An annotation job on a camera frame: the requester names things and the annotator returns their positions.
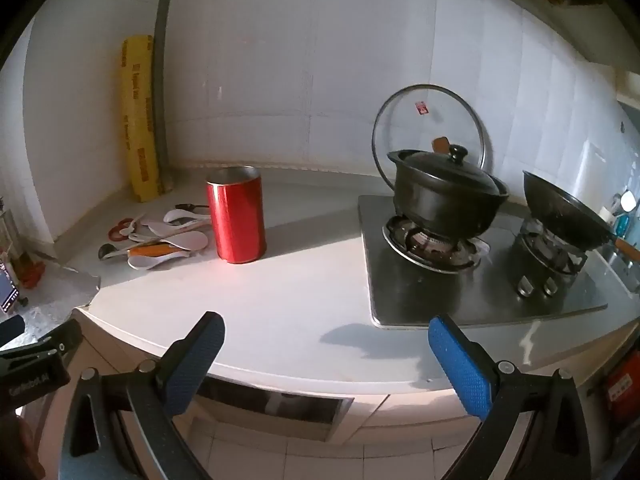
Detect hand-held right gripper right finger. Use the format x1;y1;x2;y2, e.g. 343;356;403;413
427;315;593;480

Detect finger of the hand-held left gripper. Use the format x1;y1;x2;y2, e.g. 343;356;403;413
0;319;83;361
0;314;25;347

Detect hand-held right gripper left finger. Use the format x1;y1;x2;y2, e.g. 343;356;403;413
59;311;226;480

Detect metal spoon with black handle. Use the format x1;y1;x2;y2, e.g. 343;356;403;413
99;243;135;262

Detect red-handled scissors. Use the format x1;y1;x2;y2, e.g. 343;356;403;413
109;212;148;242

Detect white smooth rice paddle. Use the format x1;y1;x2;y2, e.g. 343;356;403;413
129;225;173;242

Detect red metal canister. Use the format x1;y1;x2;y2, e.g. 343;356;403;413
206;166;267;264

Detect aluminium foil sheet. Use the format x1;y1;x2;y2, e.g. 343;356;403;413
20;255;102;343

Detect phone with lit screen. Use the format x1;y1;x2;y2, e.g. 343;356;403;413
0;260;21;312

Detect stainless steel gas stove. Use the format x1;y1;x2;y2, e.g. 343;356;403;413
357;195;608;330

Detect round gas burner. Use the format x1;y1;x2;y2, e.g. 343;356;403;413
382;215;482;274

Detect gas burner with pan support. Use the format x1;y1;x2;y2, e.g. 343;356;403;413
512;220;589;286

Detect black clay pot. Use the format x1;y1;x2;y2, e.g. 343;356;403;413
389;150;510;238

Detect red container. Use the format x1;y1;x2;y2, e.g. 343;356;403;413
606;360;640;423

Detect black clay pot lid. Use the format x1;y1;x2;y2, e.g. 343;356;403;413
397;144;498;195

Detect yellow cling film roll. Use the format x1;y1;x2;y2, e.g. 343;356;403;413
118;34;165;203

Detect glass pot lid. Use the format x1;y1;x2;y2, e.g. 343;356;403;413
372;84;489;196

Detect black wok with wooden handle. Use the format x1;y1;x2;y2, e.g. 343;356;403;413
522;170;640;261

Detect grey wall corner pipe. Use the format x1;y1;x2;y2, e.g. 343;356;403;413
152;0;182;193

